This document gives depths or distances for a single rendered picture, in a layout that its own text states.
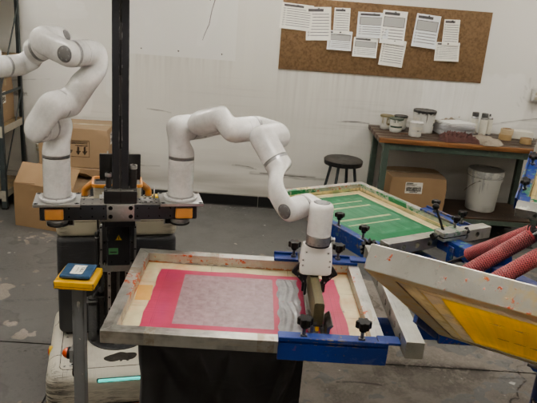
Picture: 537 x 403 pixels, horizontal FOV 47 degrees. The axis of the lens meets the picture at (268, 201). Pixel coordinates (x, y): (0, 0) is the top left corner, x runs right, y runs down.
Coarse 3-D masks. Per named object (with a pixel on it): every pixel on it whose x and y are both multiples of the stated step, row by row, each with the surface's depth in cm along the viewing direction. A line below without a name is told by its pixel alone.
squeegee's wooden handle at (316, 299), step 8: (312, 280) 189; (312, 288) 184; (320, 288) 184; (312, 296) 180; (320, 296) 179; (312, 304) 178; (320, 304) 174; (312, 312) 177; (320, 312) 175; (320, 320) 176
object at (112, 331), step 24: (144, 264) 208; (192, 264) 218; (216, 264) 218; (240, 264) 219; (264, 264) 219; (288, 264) 219; (360, 288) 202; (120, 312) 175; (360, 312) 190; (120, 336) 165; (144, 336) 165; (168, 336) 166; (192, 336) 166; (216, 336) 167; (240, 336) 167; (264, 336) 168
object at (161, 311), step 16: (160, 304) 189; (176, 304) 189; (192, 304) 190; (208, 304) 191; (224, 304) 192; (240, 304) 193; (256, 304) 193; (272, 304) 194; (144, 320) 179; (160, 320) 179; (176, 320) 180; (192, 320) 181; (208, 320) 181; (224, 320) 182; (240, 320) 183; (256, 320) 184; (272, 320) 184; (336, 320) 187
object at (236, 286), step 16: (160, 272) 210; (176, 272) 211; (192, 272) 212; (208, 272) 213; (160, 288) 199; (176, 288) 200; (192, 288) 201; (208, 288) 201; (224, 288) 202; (240, 288) 203; (256, 288) 204; (272, 288) 205; (336, 304) 198
